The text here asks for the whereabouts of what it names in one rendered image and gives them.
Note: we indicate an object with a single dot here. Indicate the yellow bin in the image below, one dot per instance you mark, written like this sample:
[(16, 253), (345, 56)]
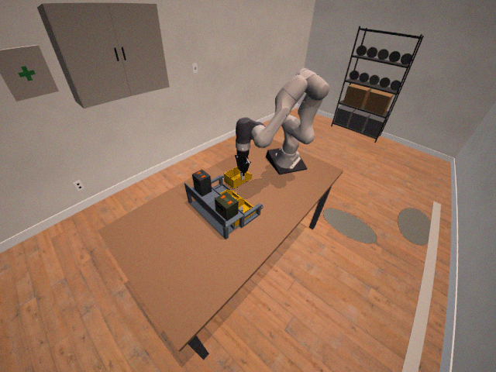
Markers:
[(232, 193), (233, 178), (246, 207)]

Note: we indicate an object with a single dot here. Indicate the dark grey metal shelf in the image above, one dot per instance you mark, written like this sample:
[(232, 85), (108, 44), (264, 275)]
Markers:
[(208, 204)]

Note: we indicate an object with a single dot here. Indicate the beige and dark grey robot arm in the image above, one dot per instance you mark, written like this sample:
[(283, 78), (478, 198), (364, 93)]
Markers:
[(294, 130)]

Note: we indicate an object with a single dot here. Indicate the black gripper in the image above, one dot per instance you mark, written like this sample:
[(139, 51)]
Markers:
[(242, 164)]

